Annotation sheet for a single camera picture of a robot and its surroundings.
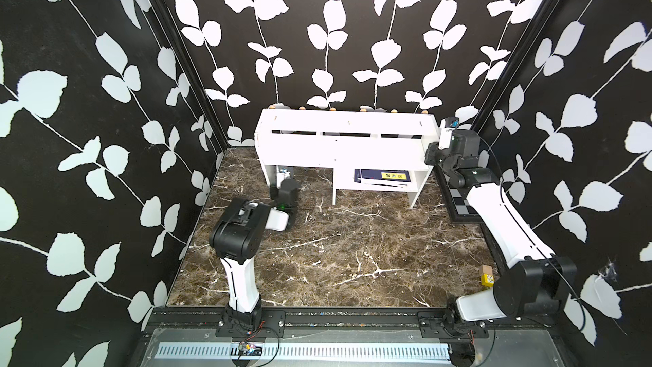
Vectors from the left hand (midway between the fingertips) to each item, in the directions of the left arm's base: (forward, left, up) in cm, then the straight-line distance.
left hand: (280, 171), depth 97 cm
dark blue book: (-6, -38, +4) cm, 39 cm away
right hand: (-5, -51, +20) cm, 55 cm away
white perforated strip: (-56, +13, -11) cm, 58 cm away
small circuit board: (-56, +6, -13) cm, 58 cm away
